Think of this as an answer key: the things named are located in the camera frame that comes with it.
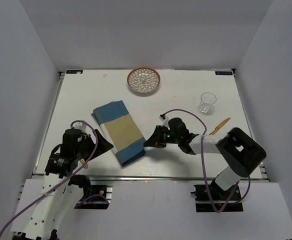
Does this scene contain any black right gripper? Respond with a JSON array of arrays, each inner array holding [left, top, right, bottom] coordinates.
[[144, 125, 181, 148]]

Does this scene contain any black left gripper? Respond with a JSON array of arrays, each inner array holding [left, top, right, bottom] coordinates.
[[75, 128, 114, 162]]

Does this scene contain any blue and beige placemat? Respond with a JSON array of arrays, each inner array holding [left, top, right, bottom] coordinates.
[[91, 100, 146, 167]]

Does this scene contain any floral ceramic plate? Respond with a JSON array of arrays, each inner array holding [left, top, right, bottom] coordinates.
[[126, 67, 161, 94]]

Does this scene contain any clear drinking glass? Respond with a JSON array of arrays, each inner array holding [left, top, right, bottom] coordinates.
[[198, 92, 217, 115]]

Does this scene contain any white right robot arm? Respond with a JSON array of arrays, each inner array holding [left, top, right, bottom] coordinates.
[[143, 117, 267, 200]]

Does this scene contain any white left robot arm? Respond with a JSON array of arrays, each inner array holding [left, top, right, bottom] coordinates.
[[0, 126, 113, 240]]

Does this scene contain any left blue table label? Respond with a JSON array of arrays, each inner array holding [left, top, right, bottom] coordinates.
[[65, 69, 83, 75]]

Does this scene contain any blue table label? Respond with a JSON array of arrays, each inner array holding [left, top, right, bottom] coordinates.
[[65, 69, 83, 75], [215, 71, 233, 76]]

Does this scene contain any right blue table label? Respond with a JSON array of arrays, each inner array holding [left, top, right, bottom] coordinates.
[[215, 71, 233, 76]]

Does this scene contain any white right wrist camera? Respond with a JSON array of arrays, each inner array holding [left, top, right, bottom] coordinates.
[[159, 114, 170, 128]]

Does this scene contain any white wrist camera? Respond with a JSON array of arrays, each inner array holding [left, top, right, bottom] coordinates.
[[71, 121, 87, 133], [159, 114, 170, 128]]

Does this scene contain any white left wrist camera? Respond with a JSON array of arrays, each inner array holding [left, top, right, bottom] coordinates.
[[71, 121, 87, 133]]

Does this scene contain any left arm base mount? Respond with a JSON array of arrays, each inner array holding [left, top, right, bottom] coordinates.
[[75, 184, 113, 210]]

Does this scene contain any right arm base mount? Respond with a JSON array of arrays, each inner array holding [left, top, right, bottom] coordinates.
[[190, 184, 244, 213]]

